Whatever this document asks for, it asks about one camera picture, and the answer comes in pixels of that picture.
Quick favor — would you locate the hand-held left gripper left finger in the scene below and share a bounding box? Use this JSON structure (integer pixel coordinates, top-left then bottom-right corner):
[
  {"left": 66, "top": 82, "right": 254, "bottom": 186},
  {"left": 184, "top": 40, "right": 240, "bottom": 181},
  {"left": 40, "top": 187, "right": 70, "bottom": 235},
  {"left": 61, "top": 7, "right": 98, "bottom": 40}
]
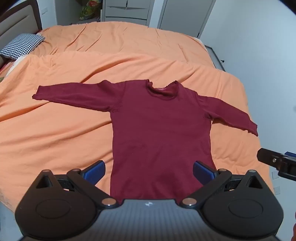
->
[{"left": 35, "top": 160, "right": 119, "bottom": 209}]

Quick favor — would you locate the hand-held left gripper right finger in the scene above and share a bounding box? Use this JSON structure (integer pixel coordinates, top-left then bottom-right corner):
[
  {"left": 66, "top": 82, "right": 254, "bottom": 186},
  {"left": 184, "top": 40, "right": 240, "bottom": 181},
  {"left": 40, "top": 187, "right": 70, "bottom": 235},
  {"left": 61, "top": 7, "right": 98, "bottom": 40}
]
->
[{"left": 179, "top": 160, "right": 266, "bottom": 209}]

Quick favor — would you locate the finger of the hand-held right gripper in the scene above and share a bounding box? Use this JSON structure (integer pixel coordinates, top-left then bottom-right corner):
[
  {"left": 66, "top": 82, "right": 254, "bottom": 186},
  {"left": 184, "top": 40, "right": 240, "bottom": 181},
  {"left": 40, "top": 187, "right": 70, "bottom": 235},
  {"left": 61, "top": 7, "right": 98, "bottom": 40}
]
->
[{"left": 257, "top": 148, "right": 296, "bottom": 182}]

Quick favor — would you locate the maroon long-sleeve shirt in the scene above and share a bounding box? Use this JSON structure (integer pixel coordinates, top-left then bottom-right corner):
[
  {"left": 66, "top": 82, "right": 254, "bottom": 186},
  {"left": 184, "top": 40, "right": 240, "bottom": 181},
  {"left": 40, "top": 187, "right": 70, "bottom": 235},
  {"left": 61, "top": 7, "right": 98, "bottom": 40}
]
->
[{"left": 32, "top": 79, "right": 258, "bottom": 202}]

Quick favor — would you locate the orange duvet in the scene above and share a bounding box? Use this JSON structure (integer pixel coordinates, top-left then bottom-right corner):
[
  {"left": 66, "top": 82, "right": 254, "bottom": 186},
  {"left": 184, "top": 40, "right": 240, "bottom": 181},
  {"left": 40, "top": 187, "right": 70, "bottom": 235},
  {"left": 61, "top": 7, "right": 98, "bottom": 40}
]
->
[{"left": 0, "top": 51, "right": 274, "bottom": 212}]

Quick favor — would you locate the orange bed sheet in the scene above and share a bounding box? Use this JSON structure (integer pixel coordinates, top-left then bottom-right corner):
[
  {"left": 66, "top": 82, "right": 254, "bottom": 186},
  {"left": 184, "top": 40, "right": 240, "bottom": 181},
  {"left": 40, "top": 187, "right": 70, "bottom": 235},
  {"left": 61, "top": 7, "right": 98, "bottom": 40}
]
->
[{"left": 36, "top": 21, "right": 210, "bottom": 70}]

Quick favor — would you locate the black and white patterned pillow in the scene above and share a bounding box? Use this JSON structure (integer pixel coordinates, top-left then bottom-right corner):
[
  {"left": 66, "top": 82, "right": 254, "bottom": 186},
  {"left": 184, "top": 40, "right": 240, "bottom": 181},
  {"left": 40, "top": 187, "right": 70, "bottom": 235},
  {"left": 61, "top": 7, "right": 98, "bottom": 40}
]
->
[{"left": 0, "top": 34, "right": 46, "bottom": 59}]

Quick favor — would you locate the grey door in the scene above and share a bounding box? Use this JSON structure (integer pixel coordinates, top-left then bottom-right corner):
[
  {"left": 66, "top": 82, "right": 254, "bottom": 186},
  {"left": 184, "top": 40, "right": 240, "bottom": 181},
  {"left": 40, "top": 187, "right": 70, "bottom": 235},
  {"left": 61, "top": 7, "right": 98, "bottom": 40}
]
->
[{"left": 158, "top": 0, "right": 216, "bottom": 39}]

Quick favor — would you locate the colourful printed bag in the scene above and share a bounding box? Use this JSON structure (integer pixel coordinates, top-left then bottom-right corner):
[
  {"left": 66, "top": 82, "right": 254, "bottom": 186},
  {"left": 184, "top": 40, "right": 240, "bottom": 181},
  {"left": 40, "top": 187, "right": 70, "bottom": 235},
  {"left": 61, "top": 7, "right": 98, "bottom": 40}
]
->
[{"left": 79, "top": 0, "right": 102, "bottom": 22}]

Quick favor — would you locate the grey wardrobe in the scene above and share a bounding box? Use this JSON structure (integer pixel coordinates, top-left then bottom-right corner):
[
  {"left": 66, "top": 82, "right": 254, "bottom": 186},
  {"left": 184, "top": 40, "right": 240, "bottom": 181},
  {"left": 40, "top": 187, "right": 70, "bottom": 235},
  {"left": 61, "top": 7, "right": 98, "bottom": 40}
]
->
[{"left": 100, "top": 0, "right": 154, "bottom": 28}]

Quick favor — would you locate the brown padded headboard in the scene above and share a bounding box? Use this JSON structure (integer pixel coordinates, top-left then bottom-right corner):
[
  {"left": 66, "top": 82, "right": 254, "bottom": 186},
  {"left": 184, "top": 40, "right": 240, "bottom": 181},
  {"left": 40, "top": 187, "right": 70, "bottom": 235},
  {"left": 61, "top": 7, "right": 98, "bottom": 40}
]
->
[{"left": 0, "top": 0, "right": 43, "bottom": 67}]

